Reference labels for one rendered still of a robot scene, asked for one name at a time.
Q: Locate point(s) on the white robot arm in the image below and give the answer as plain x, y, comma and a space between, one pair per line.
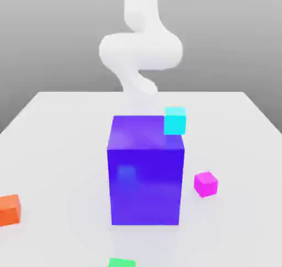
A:
141, 50

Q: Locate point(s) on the small cyan cube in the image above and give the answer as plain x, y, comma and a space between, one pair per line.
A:
175, 123

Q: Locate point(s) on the small magenta cube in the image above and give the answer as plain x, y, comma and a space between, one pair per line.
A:
206, 184

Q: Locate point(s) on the small green cube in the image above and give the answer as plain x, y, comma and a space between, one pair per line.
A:
121, 263

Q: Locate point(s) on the small orange cube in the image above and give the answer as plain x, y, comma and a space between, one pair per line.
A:
8, 210

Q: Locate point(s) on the large purple box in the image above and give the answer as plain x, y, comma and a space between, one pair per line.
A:
145, 183

